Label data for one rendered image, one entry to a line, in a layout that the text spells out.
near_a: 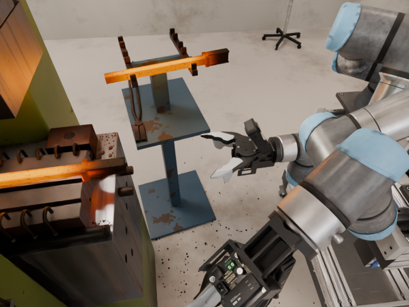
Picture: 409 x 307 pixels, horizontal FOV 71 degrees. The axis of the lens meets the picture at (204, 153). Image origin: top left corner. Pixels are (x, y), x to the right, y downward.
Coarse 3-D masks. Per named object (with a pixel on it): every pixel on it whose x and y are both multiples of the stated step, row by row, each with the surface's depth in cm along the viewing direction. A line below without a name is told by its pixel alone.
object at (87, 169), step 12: (48, 168) 70; (60, 168) 70; (72, 168) 70; (84, 168) 69; (96, 168) 69; (108, 168) 70; (120, 168) 72; (0, 180) 67; (12, 180) 67; (24, 180) 68; (36, 180) 68; (84, 180) 70
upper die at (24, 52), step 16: (16, 16) 47; (0, 32) 41; (16, 32) 46; (32, 32) 52; (0, 48) 40; (16, 48) 45; (32, 48) 51; (0, 64) 40; (16, 64) 45; (32, 64) 50; (0, 80) 39; (16, 80) 44; (0, 96) 39; (16, 96) 43; (0, 112) 41; (16, 112) 43
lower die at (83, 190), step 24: (0, 168) 72; (24, 168) 72; (0, 192) 67; (24, 192) 67; (48, 192) 67; (72, 192) 67; (24, 216) 64; (48, 216) 64; (72, 216) 64; (0, 240) 65
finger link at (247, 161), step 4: (252, 156) 73; (244, 160) 72; (248, 160) 72; (252, 160) 73; (240, 164) 71; (244, 164) 71; (248, 164) 72; (236, 168) 70; (240, 168) 71; (244, 168) 72; (232, 172) 71
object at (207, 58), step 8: (224, 48) 102; (200, 56) 101; (208, 56) 99; (216, 56) 101; (224, 56) 102; (160, 64) 97; (168, 64) 97; (176, 64) 97; (184, 64) 98; (200, 64) 100; (208, 64) 100; (216, 64) 103; (112, 72) 93; (120, 72) 93; (128, 72) 93; (136, 72) 94; (144, 72) 95; (152, 72) 96; (160, 72) 97; (112, 80) 93; (120, 80) 94
